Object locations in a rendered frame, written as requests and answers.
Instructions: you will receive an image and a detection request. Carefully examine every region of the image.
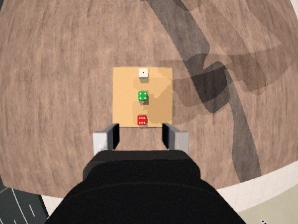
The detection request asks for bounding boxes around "dark red die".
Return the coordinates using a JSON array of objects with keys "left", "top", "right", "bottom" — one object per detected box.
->
[{"left": 137, "top": 115, "right": 147, "bottom": 125}]

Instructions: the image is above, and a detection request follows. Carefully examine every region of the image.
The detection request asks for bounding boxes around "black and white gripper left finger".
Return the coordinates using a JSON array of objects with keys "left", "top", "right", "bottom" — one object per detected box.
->
[{"left": 93, "top": 123, "right": 120, "bottom": 156}]

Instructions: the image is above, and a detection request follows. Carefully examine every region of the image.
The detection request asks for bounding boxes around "green die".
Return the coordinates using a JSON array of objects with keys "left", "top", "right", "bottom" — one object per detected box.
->
[{"left": 138, "top": 91, "right": 147, "bottom": 101}]

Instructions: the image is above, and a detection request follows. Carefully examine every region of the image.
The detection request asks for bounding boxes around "white die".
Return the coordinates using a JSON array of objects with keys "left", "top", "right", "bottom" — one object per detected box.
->
[{"left": 139, "top": 68, "right": 148, "bottom": 78}]

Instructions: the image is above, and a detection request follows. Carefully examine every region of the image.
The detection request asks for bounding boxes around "tan square mat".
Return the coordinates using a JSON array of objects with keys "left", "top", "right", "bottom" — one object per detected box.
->
[{"left": 113, "top": 67, "right": 173, "bottom": 127}]

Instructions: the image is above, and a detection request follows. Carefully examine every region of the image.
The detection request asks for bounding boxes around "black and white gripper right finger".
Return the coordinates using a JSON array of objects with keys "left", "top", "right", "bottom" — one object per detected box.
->
[{"left": 162, "top": 123, "right": 189, "bottom": 155}]

